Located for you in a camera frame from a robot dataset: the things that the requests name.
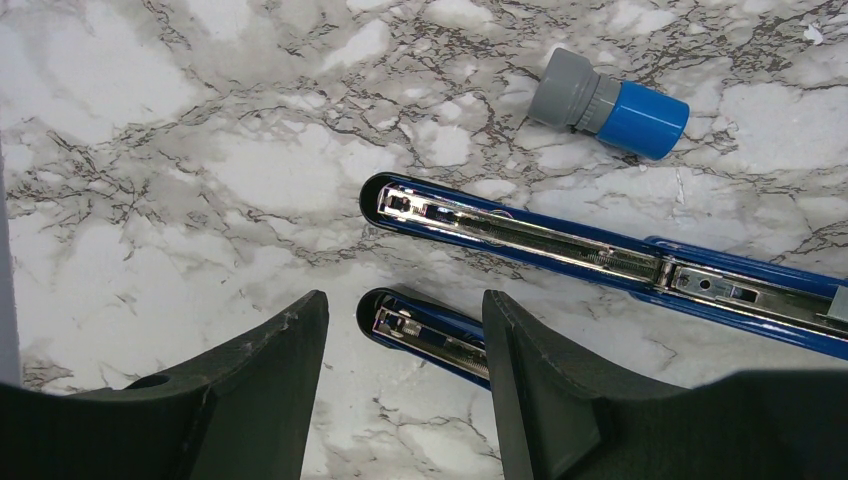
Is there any grey staple strip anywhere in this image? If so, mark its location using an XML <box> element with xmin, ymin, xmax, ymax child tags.
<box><xmin>826</xmin><ymin>285</ymin><xmax>848</xmax><ymax>323</ymax></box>

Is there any grey blue small cylinder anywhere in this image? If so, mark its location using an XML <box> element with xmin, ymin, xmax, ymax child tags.
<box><xmin>528</xmin><ymin>48</ymin><xmax>690</xmax><ymax>160</ymax></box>

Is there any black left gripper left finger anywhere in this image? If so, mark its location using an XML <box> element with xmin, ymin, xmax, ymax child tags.
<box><xmin>1</xmin><ymin>290</ymin><xmax>329</xmax><ymax>479</ymax></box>

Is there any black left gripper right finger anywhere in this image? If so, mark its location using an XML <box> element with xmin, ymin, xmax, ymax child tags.
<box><xmin>482</xmin><ymin>290</ymin><xmax>847</xmax><ymax>479</ymax></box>

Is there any blue black stapler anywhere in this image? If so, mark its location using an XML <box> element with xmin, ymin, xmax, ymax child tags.
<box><xmin>359</xmin><ymin>172</ymin><xmax>847</xmax><ymax>359</ymax></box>

